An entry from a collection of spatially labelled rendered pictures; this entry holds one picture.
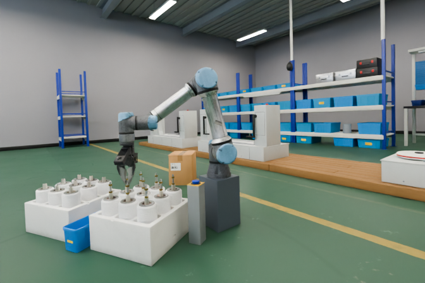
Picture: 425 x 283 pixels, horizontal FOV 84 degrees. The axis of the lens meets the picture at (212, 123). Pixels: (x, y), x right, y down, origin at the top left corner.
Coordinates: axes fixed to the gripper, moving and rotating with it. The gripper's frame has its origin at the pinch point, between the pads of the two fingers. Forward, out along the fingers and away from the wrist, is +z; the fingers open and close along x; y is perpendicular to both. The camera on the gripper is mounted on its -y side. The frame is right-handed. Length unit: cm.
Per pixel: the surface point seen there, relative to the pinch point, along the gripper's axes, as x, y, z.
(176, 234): -23.0, 5.7, 29.8
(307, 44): -393, 815, -301
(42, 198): 61, 21, 14
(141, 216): -10.0, -8.3, 14.4
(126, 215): -1.0, -4.1, 15.5
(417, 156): -204, 76, 5
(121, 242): 1.0, -7.2, 27.3
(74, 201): 36.3, 13.9, 14.3
